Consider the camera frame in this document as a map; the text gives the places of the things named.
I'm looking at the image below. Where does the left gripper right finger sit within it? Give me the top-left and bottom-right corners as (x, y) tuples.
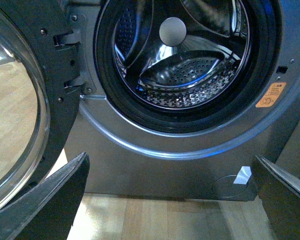
(251, 155), (300, 240)

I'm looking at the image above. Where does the orange warning sticker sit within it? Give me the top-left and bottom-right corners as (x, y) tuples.
(255, 82), (287, 108)

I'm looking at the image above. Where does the grey front-load washing machine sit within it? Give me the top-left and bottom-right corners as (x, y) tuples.
(63, 0), (300, 201)

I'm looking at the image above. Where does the white paper tag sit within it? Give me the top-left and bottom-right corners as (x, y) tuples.
(233, 166), (252, 185)

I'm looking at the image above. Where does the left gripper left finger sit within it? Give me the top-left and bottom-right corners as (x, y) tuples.
(0, 152), (90, 240)

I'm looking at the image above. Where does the washing machine round door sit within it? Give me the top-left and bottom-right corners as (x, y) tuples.
(0, 0), (81, 210)

